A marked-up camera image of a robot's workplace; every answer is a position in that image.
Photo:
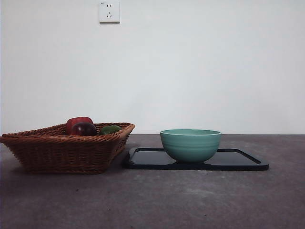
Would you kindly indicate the dark red plum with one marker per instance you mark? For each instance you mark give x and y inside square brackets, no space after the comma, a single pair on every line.
[84,128]

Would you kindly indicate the brown wicker basket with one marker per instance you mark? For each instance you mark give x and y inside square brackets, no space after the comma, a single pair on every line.
[59,155]

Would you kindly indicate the dark green rectangular tray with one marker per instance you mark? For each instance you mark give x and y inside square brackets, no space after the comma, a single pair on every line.
[147,159]

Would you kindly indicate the white wall socket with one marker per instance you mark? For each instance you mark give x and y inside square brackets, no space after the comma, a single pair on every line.
[109,13]

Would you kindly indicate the teal ribbed bowl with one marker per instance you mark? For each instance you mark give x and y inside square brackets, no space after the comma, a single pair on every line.
[190,148]

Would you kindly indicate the bright red apple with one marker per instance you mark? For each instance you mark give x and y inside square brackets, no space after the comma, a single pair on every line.
[78,120]

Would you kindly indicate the green avocado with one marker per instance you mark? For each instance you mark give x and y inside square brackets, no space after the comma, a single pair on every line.
[109,130]

